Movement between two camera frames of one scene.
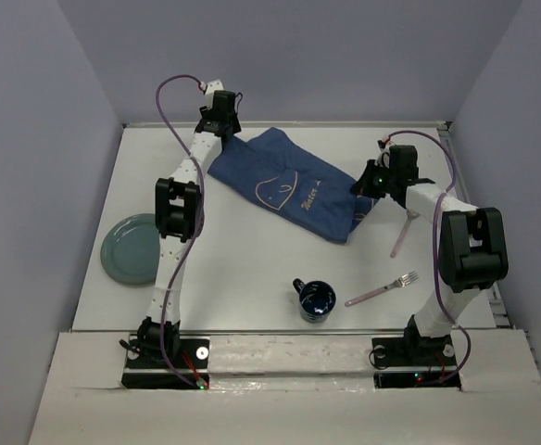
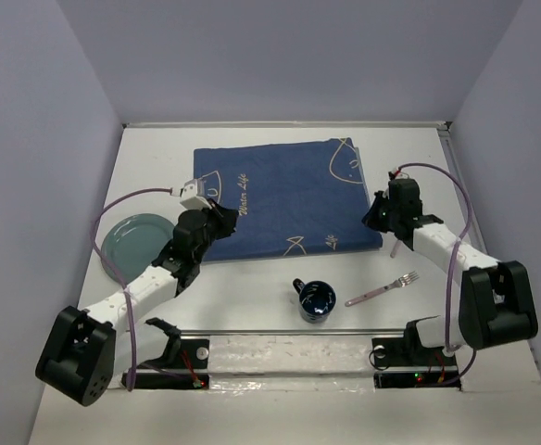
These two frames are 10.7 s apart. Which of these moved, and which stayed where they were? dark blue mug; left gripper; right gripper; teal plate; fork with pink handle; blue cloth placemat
Moved: right gripper; left gripper; blue cloth placemat
Stayed: teal plate; fork with pink handle; dark blue mug
